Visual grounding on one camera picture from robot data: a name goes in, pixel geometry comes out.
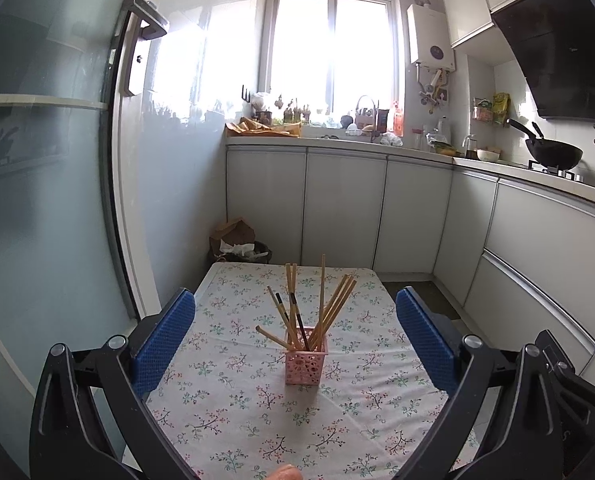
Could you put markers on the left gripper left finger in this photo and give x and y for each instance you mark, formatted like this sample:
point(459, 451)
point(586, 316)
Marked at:
point(67, 439)

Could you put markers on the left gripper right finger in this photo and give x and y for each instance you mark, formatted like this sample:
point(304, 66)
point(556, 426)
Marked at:
point(524, 439)

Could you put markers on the wooden chopstick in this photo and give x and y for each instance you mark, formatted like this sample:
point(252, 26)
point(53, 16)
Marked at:
point(291, 288)
point(322, 289)
point(332, 311)
point(271, 293)
point(327, 317)
point(282, 343)
point(286, 273)

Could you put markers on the black chopstick gold band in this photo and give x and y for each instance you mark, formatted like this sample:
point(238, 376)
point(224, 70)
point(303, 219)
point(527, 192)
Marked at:
point(287, 320)

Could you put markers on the person's left hand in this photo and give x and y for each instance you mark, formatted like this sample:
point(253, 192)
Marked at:
point(286, 472)

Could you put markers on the white lower cabinets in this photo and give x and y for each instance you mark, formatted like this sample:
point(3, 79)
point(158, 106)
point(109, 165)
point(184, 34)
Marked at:
point(513, 249)

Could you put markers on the floral tablecloth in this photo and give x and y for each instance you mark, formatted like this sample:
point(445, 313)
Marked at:
point(236, 405)

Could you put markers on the black wok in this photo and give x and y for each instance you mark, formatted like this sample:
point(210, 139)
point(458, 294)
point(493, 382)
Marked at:
point(549, 153)

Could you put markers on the white bowl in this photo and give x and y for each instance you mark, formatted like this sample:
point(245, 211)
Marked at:
point(485, 155)

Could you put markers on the pink perforated holder basket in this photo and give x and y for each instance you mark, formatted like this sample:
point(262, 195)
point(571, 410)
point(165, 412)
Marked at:
point(304, 368)

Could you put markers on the green snack bags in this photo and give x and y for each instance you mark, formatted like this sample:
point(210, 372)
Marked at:
point(495, 110)

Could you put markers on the black trash bin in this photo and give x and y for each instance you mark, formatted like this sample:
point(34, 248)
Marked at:
point(243, 253)

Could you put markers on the black range hood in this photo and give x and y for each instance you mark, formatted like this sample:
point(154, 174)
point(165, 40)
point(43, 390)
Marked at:
point(554, 43)

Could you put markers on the countertop clutter basket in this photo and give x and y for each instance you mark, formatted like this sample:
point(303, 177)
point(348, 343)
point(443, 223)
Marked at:
point(369, 114)

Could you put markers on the white water heater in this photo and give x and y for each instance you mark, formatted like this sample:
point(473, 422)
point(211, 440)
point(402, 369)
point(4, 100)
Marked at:
point(429, 38)

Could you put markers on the glass sliding door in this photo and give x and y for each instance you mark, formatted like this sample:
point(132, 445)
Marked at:
point(57, 275)

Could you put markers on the window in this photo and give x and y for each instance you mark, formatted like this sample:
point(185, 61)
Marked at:
point(332, 55)

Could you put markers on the door handle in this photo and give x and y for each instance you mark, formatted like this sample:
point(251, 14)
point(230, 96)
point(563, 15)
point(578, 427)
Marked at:
point(151, 25)

